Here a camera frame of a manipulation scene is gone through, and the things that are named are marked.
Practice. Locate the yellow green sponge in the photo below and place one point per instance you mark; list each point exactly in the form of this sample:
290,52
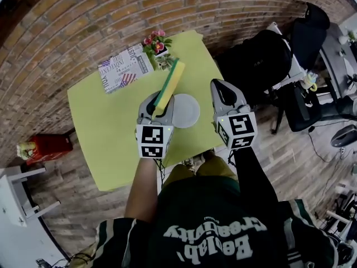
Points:
171,82

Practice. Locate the black office chair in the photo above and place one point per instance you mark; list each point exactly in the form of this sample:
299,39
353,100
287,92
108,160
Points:
309,43

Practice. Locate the person's right forearm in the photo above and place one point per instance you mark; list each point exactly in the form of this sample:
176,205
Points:
253,177

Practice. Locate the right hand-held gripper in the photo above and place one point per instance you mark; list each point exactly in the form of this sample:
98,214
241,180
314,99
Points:
240,127

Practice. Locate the white vase with plant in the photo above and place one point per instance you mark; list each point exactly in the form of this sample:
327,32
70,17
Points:
344,38

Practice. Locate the person's shoe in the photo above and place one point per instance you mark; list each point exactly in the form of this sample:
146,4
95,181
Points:
189,164
207,154

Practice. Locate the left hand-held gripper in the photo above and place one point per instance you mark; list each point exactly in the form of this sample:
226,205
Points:
152,138

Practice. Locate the table with yellow-green tablecloth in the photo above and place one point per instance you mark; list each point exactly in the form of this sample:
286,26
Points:
111,121

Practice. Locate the person's green jersey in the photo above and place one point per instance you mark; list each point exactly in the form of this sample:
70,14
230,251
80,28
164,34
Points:
212,227

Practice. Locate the small variegated pot plant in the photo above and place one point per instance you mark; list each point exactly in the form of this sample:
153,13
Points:
164,61

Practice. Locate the black backpack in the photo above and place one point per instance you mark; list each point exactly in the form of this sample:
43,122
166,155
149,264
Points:
251,66

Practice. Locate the gray round device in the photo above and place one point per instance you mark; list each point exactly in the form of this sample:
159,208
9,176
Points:
344,135

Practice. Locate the gray desk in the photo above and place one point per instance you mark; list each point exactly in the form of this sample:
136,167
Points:
334,63

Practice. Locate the newspaper print box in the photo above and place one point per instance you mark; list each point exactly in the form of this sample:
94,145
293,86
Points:
122,71

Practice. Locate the white metal stand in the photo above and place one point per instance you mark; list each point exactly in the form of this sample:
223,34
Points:
338,216

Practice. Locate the white chair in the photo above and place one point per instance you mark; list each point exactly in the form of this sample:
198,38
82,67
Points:
295,71

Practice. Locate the white round plate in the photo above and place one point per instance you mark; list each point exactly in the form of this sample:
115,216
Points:
187,110

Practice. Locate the white side table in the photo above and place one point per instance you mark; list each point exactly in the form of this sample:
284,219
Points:
14,194

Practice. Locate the person's khaki trousers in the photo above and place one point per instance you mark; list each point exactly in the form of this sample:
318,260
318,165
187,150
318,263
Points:
214,167

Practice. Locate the person's left forearm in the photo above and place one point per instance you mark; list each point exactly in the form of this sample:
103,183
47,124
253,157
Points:
142,188

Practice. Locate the person's left shoe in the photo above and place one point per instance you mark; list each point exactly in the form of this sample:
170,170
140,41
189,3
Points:
189,164

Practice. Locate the pink flower pot plant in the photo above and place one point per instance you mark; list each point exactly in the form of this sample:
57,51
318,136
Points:
156,43

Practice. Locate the person's right shoe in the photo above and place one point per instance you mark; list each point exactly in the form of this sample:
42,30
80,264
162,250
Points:
207,154

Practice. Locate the red box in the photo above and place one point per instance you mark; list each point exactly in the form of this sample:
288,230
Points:
53,147

